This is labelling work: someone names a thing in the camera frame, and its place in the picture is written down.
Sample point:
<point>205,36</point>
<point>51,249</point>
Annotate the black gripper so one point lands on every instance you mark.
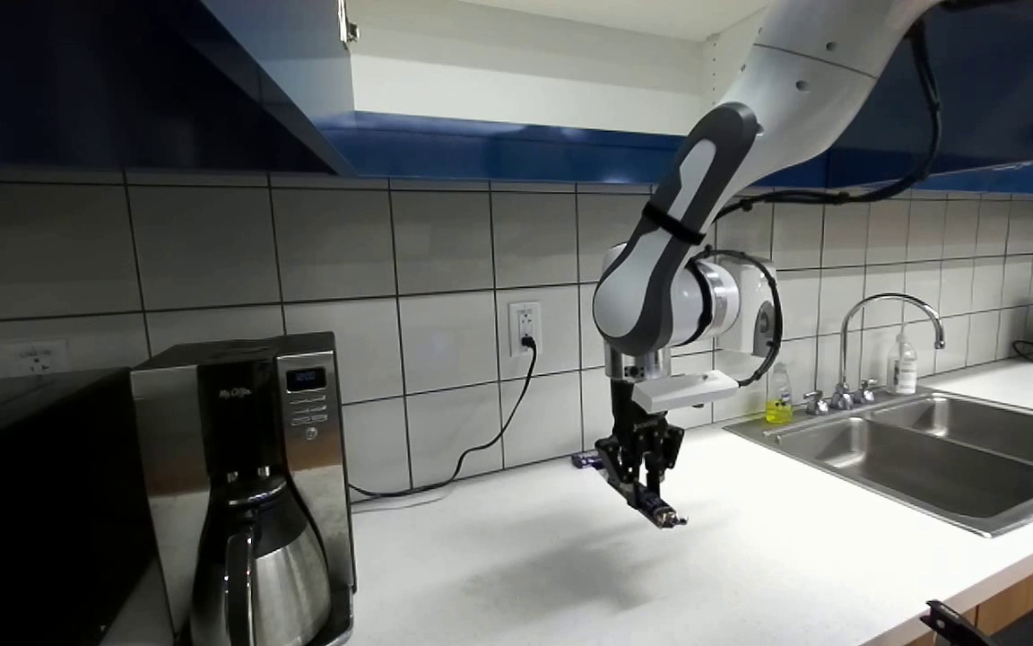
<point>644,429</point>

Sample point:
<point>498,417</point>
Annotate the black marker pen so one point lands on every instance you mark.
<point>666,511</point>

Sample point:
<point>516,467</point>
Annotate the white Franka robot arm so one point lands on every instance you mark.
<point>706,180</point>

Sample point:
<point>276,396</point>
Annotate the blue cupboard door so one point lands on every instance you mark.
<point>88,82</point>
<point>1004,72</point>

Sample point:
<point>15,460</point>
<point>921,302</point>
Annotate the yellow dish soap bottle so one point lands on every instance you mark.
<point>776,411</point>

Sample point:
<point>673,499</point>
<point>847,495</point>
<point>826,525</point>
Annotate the chrome sink faucet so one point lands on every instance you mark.
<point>847,344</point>

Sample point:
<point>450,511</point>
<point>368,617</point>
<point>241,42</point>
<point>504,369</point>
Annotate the small white pump bottle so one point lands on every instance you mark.
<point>903,369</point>

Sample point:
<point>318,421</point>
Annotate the stainless steel sink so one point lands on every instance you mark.
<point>932,467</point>

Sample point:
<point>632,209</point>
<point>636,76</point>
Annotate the black steel coffee maker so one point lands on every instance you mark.
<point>301,417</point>

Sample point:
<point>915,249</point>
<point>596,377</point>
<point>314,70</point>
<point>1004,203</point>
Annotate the black chair part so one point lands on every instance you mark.
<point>960,625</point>

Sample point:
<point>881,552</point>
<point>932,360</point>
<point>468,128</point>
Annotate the stainless steel coffee carafe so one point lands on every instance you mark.
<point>259,576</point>

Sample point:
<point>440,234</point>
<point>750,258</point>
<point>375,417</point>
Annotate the black microwave oven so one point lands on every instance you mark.
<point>38,514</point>

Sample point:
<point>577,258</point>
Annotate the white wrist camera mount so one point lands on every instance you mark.
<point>683,387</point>

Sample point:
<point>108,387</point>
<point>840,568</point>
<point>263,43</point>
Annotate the white wall outlet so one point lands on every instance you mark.
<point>526,323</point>
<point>44,360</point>

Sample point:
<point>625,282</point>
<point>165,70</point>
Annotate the white wall soap dispenser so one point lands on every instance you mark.
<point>766,329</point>

